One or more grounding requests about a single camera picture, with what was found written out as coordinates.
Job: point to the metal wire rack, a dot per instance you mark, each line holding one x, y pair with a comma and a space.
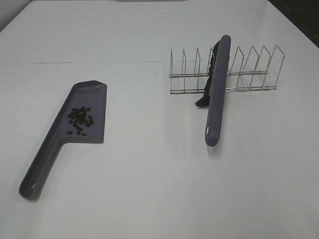
252, 70

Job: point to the grey plastic dustpan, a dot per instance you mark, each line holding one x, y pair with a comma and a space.
91, 94

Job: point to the grey hand brush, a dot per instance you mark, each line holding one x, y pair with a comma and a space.
214, 91

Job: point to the pile of coffee beans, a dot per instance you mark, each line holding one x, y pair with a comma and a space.
81, 120

